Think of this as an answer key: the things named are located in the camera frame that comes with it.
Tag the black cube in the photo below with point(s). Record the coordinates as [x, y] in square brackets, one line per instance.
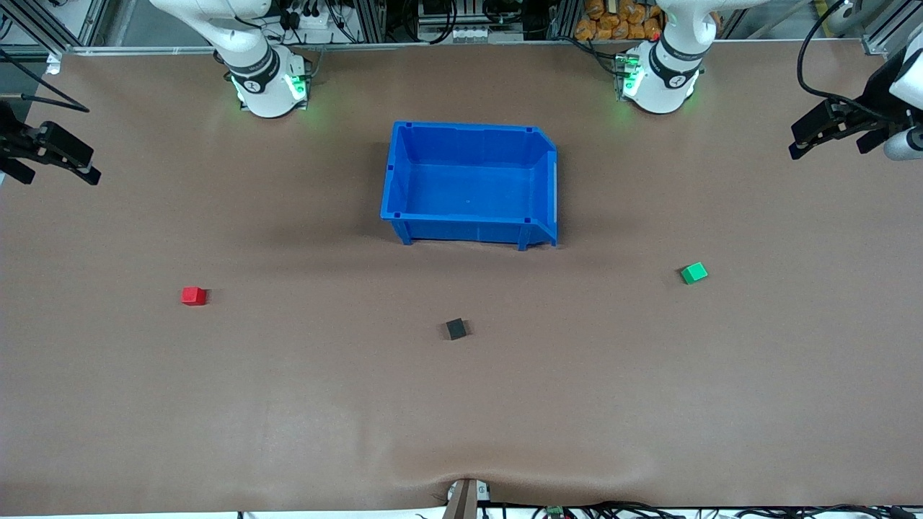
[456, 329]

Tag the blue plastic storage bin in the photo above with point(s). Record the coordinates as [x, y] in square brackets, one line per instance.
[469, 187]

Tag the orange snack packets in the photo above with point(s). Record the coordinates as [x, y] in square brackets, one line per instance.
[613, 25]

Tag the aluminium frame profile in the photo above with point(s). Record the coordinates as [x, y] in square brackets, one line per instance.
[43, 21]
[894, 29]

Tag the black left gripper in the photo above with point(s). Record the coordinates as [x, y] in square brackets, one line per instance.
[875, 96]

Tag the green cube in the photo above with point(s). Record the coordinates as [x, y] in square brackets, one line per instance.
[694, 273]

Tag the metal table clamp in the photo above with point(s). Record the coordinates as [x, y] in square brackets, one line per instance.
[461, 501]

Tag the white power strip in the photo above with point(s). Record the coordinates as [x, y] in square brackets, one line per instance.
[310, 18]
[487, 34]

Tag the red cube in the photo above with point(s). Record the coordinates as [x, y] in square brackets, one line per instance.
[193, 296]

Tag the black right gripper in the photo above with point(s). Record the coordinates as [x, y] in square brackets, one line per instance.
[9, 139]

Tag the brown table mat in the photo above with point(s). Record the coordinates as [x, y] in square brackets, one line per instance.
[216, 396]

